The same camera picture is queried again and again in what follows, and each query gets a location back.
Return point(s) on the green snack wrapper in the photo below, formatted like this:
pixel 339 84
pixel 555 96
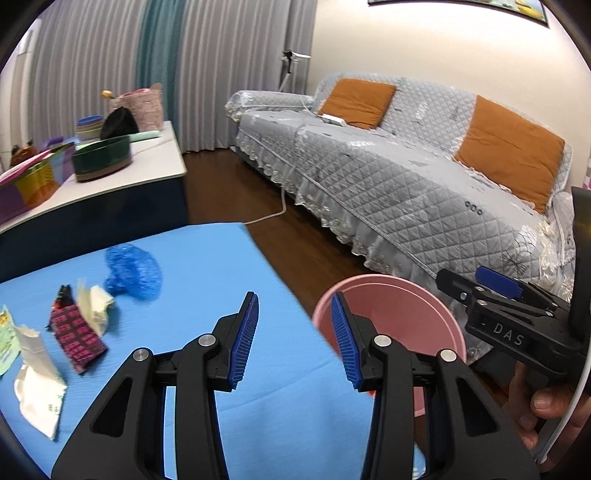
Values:
pixel 9 344

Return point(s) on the orange cushion right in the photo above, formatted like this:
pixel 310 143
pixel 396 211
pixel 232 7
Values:
pixel 512 151

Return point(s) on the pink plastic basin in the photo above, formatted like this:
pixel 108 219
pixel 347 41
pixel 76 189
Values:
pixel 399 308

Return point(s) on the red black snack wrapper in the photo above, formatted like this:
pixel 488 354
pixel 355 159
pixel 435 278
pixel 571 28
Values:
pixel 64 297

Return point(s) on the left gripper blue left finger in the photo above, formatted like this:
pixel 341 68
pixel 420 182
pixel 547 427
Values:
pixel 241 337

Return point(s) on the white coffee table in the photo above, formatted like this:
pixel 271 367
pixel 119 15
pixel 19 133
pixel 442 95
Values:
pixel 145 198

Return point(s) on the teal curtain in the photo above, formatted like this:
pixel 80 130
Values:
pixel 159 48

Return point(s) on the right hand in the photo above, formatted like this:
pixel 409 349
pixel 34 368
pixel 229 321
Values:
pixel 526 407

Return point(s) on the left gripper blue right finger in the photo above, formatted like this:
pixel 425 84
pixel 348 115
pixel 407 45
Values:
pixel 347 335

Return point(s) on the white torn pouch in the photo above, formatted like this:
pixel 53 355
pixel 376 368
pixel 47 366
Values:
pixel 38 386

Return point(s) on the colourful storage box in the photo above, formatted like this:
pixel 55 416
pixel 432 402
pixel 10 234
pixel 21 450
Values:
pixel 35 180

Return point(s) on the cream paper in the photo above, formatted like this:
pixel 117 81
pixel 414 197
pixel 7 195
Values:
pixel 94 304

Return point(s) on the blue plastic bag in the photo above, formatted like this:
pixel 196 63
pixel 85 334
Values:
pixel 132 271

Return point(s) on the orange cushion near lamp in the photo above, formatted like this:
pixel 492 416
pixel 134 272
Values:
pixel 360 103

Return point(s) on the stacked coloured bowls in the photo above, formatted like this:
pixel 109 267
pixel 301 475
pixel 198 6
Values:
pixel 89 128

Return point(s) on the pink woven basket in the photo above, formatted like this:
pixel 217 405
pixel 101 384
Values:
pixel 145 106

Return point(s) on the grey quilted sofa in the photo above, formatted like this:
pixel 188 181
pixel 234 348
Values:
pixel 396 194

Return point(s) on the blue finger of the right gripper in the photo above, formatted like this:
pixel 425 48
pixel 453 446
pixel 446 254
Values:
pixel 499 283

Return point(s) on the white charger on sofa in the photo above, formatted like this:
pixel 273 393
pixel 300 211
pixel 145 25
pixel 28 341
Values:
pixel 334 120

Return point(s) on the magenta black wrapper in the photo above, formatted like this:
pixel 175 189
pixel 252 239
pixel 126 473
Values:
pixel 79 342

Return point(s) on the white floor lamp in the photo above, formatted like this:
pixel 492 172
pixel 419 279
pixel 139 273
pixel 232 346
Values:
pixel 291 59

